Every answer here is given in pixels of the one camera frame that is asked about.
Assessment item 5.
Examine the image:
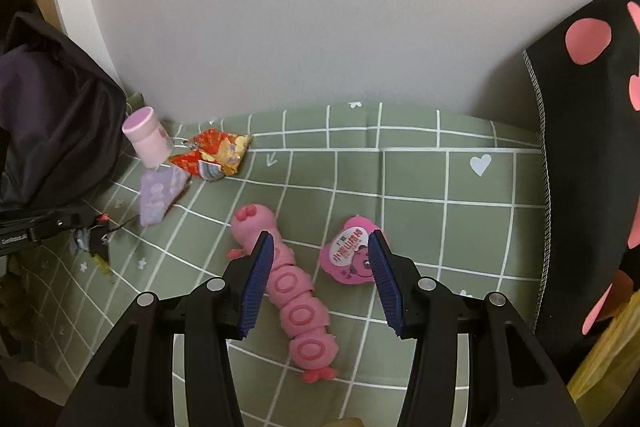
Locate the pink plastic bottle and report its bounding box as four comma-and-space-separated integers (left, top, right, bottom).
122, 107, 173, 168

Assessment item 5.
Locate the lavender patterned packet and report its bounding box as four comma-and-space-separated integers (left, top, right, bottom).
139, 167, 192, 228

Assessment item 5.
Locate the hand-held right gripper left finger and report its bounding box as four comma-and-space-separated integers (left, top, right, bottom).
56, 231, 277, 427

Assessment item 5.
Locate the red and gold foil wrapper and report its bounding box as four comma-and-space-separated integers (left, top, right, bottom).
169, 129, 252, 182

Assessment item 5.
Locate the thin black cable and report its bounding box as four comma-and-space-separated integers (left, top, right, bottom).
97, 214, 141, 238

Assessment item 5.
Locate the black bag with pink print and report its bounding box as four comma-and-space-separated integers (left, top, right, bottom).
522, 0, 640, 353

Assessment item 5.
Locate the dark jacket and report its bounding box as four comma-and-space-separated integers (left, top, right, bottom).
0, 9, 128, 212

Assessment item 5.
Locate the yellow plastic bag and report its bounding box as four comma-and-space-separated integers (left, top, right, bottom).
567, 292, 640, 427

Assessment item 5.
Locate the pink caterpillar toy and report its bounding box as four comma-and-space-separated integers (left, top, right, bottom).
227, 203, 341, 383

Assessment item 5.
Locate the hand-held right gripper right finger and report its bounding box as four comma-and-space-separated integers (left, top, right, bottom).
367, 228, 585, 427

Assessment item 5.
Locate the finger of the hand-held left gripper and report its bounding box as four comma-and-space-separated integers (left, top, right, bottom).
72, 227, 112, 260

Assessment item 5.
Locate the pink bear-shaped packet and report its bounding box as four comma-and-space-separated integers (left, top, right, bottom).
319, 216, 383, 285

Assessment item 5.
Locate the green checked cloth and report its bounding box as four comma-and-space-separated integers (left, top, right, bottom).
10, 102, 576, 427

